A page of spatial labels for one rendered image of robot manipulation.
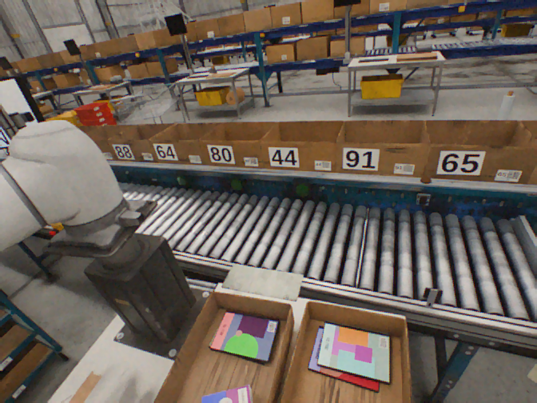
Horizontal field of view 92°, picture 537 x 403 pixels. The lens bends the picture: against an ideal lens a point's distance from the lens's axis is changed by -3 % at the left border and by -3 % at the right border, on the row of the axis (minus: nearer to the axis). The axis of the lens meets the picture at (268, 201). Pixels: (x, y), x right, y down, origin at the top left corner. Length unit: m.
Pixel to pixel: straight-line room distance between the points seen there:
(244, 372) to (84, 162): 0.69
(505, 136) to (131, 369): 1.81
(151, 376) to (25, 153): 0.70
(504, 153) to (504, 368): 1.09
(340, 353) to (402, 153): 0.86
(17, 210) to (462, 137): 1.68
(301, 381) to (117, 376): 0.57
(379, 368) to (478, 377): 1.04
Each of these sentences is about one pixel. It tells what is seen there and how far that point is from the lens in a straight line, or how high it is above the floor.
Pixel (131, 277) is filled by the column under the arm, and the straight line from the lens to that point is 0.82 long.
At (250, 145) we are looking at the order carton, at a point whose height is 1.02.
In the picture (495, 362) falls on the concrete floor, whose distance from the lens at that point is 1.94.
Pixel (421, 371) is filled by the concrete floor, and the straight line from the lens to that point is 1.79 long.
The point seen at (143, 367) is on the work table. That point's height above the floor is 0.75.
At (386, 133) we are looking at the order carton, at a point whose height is 0.98.
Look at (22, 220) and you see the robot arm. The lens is 0.70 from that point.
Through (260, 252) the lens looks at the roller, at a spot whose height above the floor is 0.75.
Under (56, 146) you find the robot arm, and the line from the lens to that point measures 0.69.
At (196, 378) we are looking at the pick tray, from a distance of 0.95.
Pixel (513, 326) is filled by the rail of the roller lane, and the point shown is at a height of 0.74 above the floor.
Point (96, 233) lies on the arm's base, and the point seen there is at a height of 1.22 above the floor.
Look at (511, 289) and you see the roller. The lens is 1.20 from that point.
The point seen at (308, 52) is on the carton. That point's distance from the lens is 5.70.
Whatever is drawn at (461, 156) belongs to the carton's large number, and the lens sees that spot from 1.37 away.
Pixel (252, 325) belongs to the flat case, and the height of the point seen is 0.78.
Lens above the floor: 1.58
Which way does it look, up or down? 34 degrees down
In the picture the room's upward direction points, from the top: 10 degrees counter-clockwise
